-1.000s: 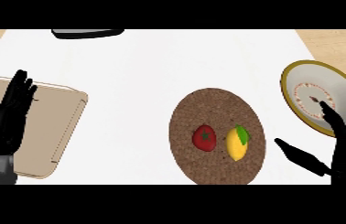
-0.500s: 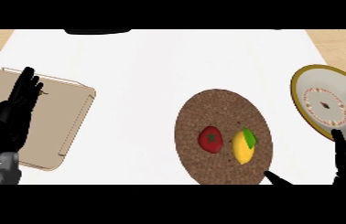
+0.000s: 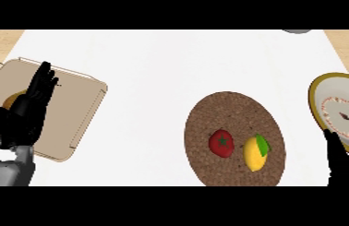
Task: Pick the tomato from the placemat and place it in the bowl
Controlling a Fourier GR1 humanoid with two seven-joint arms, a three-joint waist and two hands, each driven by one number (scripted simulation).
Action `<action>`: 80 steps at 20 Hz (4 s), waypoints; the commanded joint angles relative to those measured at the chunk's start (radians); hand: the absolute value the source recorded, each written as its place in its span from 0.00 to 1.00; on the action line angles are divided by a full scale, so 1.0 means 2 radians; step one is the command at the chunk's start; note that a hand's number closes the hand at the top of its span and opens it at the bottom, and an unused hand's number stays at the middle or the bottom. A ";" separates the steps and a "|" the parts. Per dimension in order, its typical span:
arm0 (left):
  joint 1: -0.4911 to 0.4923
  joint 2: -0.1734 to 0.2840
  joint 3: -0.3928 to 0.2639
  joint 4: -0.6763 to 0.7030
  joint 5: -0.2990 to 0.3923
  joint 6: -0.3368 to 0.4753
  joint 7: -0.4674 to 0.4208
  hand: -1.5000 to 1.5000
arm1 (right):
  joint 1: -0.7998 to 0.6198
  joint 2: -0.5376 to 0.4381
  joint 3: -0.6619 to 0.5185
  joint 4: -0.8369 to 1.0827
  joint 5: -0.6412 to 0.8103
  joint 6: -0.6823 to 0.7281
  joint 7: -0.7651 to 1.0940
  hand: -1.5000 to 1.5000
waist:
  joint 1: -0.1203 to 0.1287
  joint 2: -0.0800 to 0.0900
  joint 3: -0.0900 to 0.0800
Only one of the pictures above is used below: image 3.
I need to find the orange round fruit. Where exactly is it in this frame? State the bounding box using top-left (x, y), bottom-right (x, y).
top-left (2, 89), bottom-right (29, 111)

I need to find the beige square tray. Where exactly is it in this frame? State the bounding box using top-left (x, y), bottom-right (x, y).
top-left (0, 56), bottom-right (110, 163)

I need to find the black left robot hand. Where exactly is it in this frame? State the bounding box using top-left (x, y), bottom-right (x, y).
top-left (0, 61), bottom-right (61, 150)

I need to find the white bowl with gold rim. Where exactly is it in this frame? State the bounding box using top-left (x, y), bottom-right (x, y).
top-left (308, 72), bottom-right (349, 153)

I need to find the red tomato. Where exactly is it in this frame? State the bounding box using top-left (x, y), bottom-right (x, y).
top-left (208, 128), bottom-right (236, 159)

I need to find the grey round object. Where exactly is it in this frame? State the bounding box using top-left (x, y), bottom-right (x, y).
top-left (282, 29), bottom-right (316, 35)

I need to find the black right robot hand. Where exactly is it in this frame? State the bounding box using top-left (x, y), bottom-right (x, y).
top-left (323, 128), bottom-right (349, 187)

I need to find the brown round woven placemat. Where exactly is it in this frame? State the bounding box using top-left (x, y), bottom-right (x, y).
top-left (184, 90), bottom-right (289, 187)

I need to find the yellow lemon with leaf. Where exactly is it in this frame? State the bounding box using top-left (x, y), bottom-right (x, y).
top-left (242, 133), bottom-right (273, 172)

